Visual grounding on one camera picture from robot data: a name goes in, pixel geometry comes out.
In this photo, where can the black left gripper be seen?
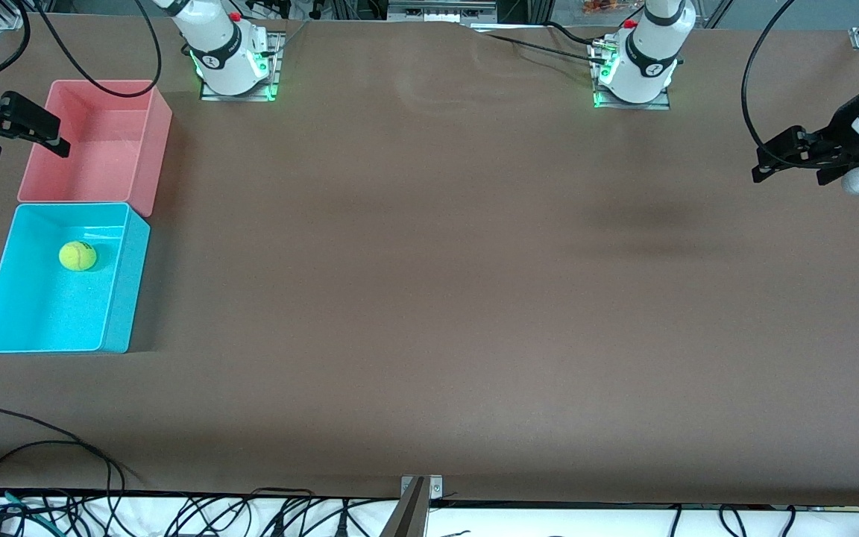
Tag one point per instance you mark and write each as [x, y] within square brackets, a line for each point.
[841, 128]

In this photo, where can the yellow-green tennis ball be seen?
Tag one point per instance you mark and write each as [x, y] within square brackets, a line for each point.
[77, 256]

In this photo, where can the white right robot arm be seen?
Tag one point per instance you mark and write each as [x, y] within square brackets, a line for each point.
[217, 45]

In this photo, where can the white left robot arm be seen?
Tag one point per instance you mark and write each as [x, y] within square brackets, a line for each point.
[649, 60]

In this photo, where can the pink plastic bin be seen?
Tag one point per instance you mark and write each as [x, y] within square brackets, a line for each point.
[109, 142]

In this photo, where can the blue plastic bin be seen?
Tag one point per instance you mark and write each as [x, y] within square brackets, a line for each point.
[49, 313]

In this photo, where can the orange background item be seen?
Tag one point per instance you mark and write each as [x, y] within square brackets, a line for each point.
[601, 7]

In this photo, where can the grey power strip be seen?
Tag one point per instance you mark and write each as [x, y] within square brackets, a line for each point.
[437, 11]

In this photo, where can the dark grey beam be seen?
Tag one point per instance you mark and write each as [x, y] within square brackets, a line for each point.
[407, 522]

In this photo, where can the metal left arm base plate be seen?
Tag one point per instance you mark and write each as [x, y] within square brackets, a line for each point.
[664, 105]

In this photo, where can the small metal bracket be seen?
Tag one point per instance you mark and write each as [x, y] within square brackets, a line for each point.
[435, 488]

